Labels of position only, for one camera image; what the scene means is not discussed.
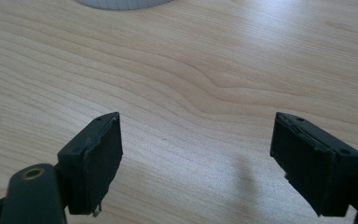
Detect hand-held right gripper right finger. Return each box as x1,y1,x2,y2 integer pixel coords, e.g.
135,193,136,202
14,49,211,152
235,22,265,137
269,111,358,218

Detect white ribbed round container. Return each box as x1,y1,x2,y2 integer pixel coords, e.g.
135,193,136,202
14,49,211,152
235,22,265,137
75,0,175,11

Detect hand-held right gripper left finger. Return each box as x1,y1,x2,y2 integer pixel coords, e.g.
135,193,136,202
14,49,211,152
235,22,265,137
57,111,124,217

